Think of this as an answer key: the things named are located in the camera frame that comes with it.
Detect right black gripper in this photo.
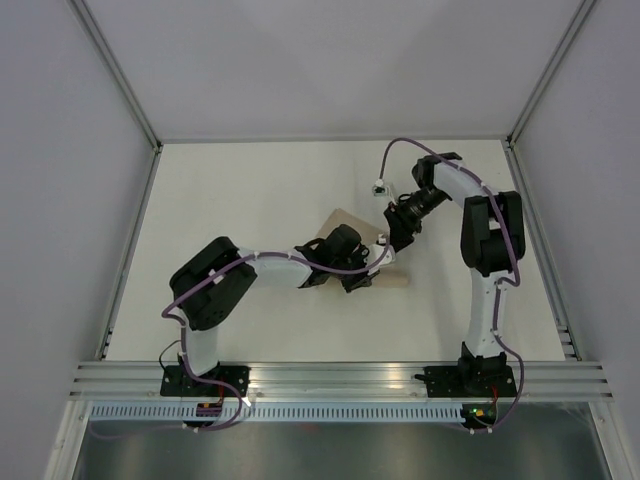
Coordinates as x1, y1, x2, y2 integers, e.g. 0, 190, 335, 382
382, 186, 447, 254

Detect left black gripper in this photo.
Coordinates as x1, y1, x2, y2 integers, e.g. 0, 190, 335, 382
331, 247, 380, 295

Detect beige cloth napkin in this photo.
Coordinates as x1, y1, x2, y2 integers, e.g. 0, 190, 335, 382
316, 208, 409, 288

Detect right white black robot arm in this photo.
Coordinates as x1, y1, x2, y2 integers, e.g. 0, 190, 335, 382
384, 152, 526, 398

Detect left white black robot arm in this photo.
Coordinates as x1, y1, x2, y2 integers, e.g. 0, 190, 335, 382
162, 224, 395, 396

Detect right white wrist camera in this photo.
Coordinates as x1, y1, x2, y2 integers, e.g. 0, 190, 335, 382
372, 178, 395, 202

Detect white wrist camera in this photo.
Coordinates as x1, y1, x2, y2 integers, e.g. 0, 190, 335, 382
366, 234, 396, 275
372, 178, 395, 202

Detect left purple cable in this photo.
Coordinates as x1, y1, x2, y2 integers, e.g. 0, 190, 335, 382
162, 237, 391, 386

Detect purple cable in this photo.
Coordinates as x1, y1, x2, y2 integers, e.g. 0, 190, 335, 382
162, 237, 391, 386
377, 138, 524, 401

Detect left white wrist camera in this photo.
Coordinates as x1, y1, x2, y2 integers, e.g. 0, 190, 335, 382
366, 234, 396, 275

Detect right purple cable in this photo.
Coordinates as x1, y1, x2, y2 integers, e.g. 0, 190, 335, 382
377, 138, 524, 401

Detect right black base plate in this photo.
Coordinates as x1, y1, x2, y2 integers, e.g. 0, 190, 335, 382
413, 366, 517, 398

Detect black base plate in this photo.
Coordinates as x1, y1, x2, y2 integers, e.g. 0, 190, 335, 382
160, 365, 250, 398
413, 366, 517, 398

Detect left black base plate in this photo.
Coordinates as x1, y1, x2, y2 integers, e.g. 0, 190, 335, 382
160, 365, 250, 398

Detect right aluminium frame post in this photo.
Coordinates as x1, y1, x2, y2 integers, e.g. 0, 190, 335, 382
504, 0, 599, 148

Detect aluminium frame post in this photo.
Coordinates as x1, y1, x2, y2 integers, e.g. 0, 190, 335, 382
67, 0, 162, 152
504, 0, 599, 148

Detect aluminium mounting rail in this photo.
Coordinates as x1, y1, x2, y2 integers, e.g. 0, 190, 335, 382
68, 361, 613, 403

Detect white slotted cable duct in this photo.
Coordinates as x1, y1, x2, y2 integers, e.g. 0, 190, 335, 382
89, 401, 463, 423

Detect left aluminium frame post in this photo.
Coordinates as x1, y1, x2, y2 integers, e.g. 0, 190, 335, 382
67, 0, 162, 152

